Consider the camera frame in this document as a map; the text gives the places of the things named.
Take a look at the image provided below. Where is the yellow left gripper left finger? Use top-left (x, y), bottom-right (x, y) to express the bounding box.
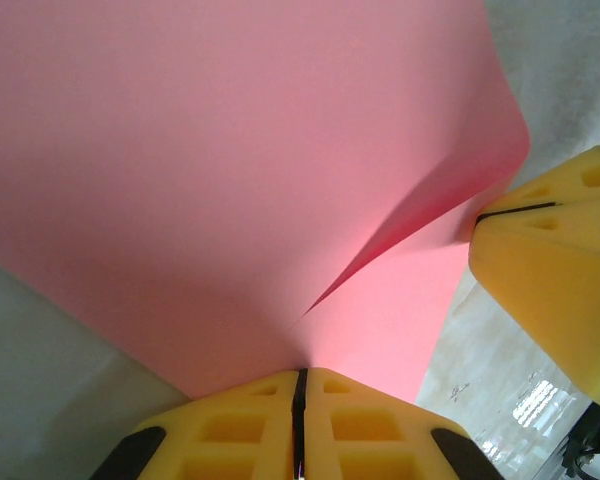
top-left (87, 367), bottom-right (301, 480)

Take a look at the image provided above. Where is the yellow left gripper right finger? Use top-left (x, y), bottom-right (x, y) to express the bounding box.
top-left (302, 367), bottom-right (504, 480)

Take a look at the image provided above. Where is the pink square paper sheet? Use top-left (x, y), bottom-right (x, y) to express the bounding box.
top-left (0, 0), bottom-right (532, 404)

